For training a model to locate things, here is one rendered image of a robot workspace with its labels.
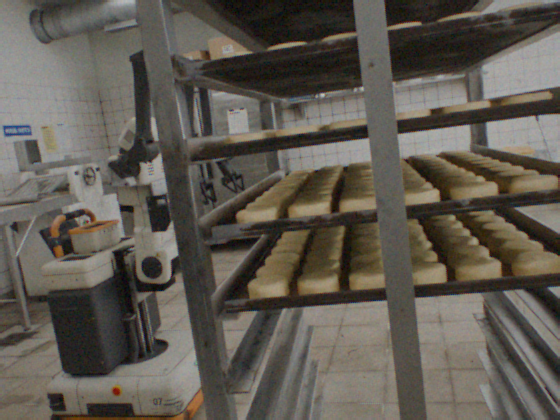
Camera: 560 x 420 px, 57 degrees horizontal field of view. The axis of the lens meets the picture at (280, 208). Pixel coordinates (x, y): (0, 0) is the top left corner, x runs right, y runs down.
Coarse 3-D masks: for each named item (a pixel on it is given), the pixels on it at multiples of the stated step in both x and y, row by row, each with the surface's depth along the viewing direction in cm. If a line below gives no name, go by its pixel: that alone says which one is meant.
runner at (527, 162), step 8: (472, 144) 110; (472, 152) 110; (480, 152) 102; (488, 152) 96; (496, 152) 90; (504, 152) 85; (504, 160) 86; (512, 160) 81; (520, 160) 77; (528, 160) 73; (536, 160) 70; (544, 160) 67; (528, 168) 73; (536, 168) 70; (544, 168) 67; (552, 168) 64
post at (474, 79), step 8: (472, 72) 107; (480, 72) 107; (472, 80) 107; (480, 80) 107; (472, 88) 107; (480, 88) 107; (472, 96) 108; (480, 96) 107; (472, 128) 109; (480, 128) 108; (472, 136) 110; (480, 136) 109; (480, 144) 109; (488, 144) 109; (488, 304) 114
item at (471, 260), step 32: (416, 224) 83; (448, 224) 80; (480, 224) 78; (512, 224) 74; (288, 256) 74; (320, 256) 71; (352, 256) 71; (416, 256) 65; (448, 256) 64; (480, 256) 61; (512, 256) 62; (544, 256) 57; (256, 288) 61; (288, 288) 63; (320, 288) 60; (352, 288) 60
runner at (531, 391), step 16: (480, 320) 113; (496, 320) 106; (496, 336) 104; (496, 352) 98; (512, 352) 95; (512, 368) 91; (528, 368) 85; (528, 384) 85; (528, 400) 81; (544, 400) 78; (544, 416) 76
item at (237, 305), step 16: (384, 288) 57; (416, 288) 56; (432, 288) 56; (448, 288) 56; (464, 288) 55; (480, 288) 55; (496, 288) 55; (512, 288) 55; (528, 288) 54; (240, 304) 59; (256, 304) 59; (272, 304) 59; (288, 304) 59; (304, 304) 58; (320, 304) 58; (336, 304) 58
